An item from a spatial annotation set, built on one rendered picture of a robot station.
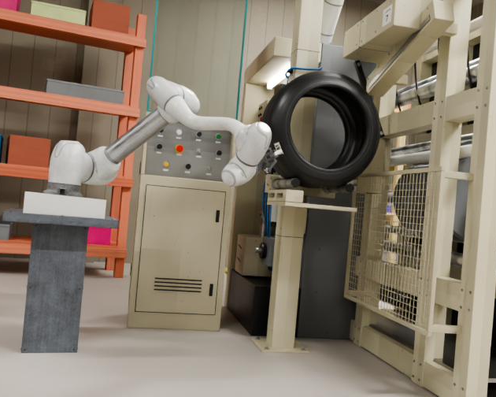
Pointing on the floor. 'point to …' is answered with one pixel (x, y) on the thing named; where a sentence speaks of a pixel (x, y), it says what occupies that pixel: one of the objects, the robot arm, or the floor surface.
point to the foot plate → (279, 347)
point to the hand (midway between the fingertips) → (275, 153)
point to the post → (287, 267)
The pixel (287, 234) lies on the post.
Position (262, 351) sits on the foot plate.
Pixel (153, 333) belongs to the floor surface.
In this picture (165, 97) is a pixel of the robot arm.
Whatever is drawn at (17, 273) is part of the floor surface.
